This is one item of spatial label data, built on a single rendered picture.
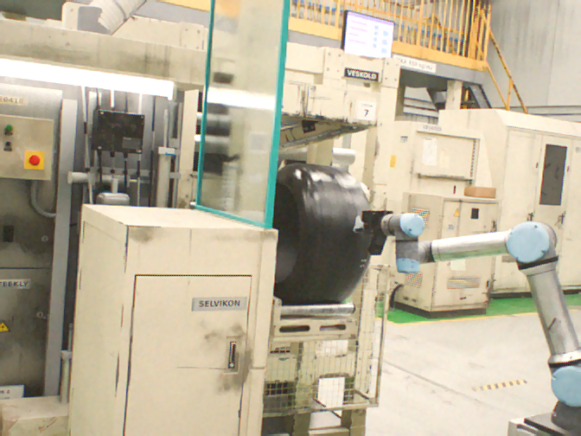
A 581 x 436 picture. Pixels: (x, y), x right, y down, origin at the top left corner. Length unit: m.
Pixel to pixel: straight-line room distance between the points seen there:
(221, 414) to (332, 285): 0.91
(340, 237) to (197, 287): 0.91
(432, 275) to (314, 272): 4.80
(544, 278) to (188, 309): 1.04
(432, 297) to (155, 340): 5.74
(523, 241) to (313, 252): 0.77
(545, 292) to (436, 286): 5.18
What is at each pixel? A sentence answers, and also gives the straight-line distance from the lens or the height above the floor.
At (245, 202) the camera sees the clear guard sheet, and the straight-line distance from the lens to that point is 1.99.
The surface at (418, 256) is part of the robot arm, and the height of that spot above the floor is 1.18.
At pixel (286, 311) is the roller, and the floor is 0.89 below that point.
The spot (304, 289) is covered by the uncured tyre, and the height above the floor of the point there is 0.99.
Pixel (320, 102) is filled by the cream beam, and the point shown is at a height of 1.71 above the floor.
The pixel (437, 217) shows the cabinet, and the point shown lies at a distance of 7.29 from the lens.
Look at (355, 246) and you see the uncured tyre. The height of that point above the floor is 1.16.
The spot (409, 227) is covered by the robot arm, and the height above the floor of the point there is 1.27.
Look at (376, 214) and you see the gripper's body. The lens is 2.48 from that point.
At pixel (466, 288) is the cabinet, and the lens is 7.72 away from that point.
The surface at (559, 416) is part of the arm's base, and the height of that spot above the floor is 0.75.
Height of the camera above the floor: 1.44
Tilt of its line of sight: 4 degrees down
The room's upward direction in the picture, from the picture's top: 5 degrees clockwise
